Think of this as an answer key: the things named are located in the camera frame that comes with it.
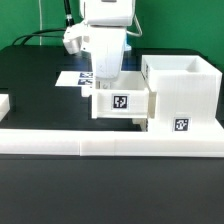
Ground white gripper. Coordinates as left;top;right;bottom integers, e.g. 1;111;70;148
90;26;126;89

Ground white drawer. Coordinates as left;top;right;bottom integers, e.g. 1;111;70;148
81;71;156;119
132;118;148;132

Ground black cable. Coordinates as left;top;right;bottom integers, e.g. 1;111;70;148
12;0;81;47

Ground white drawer cabinet box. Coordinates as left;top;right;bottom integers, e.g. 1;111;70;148
141;55;222;133

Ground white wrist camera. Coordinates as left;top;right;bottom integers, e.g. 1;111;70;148
63;22;90;54

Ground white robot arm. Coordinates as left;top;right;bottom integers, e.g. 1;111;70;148
80;0;136;89

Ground white fiducial marker sheet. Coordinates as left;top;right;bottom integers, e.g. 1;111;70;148
56;71;93;87

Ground white L-shaped fence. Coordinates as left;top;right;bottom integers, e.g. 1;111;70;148
0;93;224;158

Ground white front drawer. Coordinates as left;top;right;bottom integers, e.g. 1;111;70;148
132;118;148;132

